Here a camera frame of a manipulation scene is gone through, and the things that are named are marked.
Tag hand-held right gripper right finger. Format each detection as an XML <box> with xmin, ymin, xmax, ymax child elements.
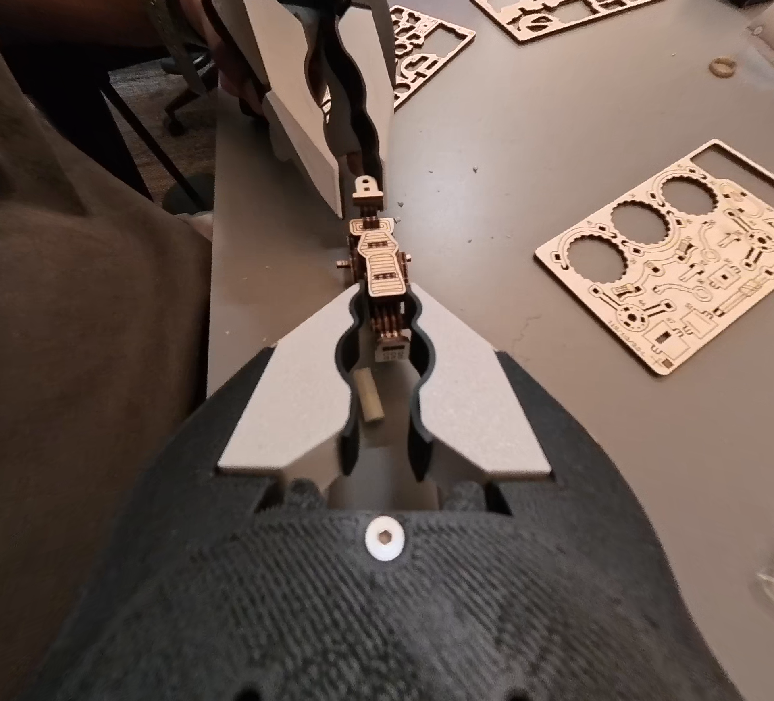
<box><xmin>402</xmin><ymin>289</ymin><xmax>553</xmax><ymax>483</ymax></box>

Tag grey desk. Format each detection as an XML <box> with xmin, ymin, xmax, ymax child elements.
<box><xmin>206</xmin><ymin>0</ymin><xmax>774</xmax><ymax>623</ymax></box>

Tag person's brown clothing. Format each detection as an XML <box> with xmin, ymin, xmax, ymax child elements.
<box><xmin>0</xmin><ymin>54</ymin><xmax>214</xmax><ymax>701</ymax></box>

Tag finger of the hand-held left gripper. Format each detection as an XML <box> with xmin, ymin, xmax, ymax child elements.
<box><xmin>325</xmin><ymin>7</ymin><xmax>395</xmax><ymax>181</ymax></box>
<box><xmin>241</xmin><ymin>0</ymin><xmax>345</xmax><ymax>216</ymax></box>

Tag short wooden dowel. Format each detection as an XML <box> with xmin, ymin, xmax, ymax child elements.
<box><xmin>356</xmin><ymin>368</ymin><xmax>385</xmax><ymax>424</ymax></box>

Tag wooden puzzle sheet round holes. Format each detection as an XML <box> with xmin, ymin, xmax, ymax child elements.
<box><xmin>535</xmin><ymin>139</ymin><xmax>774</xmax><ymax>377</ymax></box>

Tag wooden puzzle sheet with cutouts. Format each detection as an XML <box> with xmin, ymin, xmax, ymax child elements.
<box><xmin>387</xmin><ymin>4</ymin><xmax>476</xmax><ymax>112</ymax></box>

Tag wooden motorcycle model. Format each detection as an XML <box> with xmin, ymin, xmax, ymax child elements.
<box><xmin>335</xmin><ymin>174</ymin><xmax>415</xmax><ymax>366</ymax></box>

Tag office chair base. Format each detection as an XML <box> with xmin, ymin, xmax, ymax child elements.
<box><xmin>160</xmin><ymin>57</ymin><xmax>220</xmax><ymax>136</ymax></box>

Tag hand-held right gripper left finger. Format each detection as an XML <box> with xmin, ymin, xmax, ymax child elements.
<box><xmin>216</xmin><ymin>283</ymin><xmax>371</xmax><ymax>479</ymax></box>

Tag person's left hand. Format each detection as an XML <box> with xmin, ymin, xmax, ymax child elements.
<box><xmin>206</xmin><ymin>18</ymin><xmax>270</xmax><ymax>123</ymax></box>

